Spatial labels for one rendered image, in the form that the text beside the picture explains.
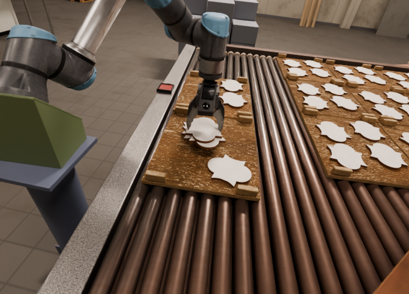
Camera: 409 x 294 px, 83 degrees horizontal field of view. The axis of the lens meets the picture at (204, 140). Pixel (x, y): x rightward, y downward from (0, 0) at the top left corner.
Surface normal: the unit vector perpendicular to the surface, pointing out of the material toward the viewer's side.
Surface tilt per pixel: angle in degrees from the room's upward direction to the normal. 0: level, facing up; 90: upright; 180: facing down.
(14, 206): 0
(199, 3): 90
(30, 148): 90
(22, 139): 90
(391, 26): 79
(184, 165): 0
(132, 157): 0
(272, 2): 90
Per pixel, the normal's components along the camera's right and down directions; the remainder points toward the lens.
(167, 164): 0.09, -0.79
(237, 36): -0.07, 0.61
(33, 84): 0.86, -0.25
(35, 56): 0.82, 0.04
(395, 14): -0.16, 0.43
